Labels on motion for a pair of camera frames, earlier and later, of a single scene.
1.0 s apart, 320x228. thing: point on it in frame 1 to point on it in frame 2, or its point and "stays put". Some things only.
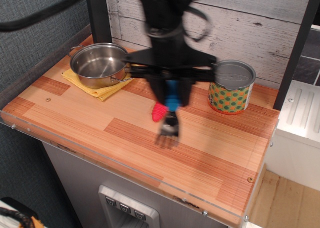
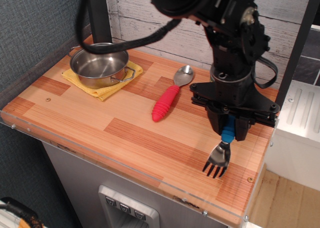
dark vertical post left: x=99 y=18 stays put
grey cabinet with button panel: x=102 y=197 stays put
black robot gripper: x=167 y=59 to x=234 y=89
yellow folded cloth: x=100 y=93 stays put
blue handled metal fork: x=169 y=133 to x=220 y=158
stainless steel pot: x=97 y=65 stays put
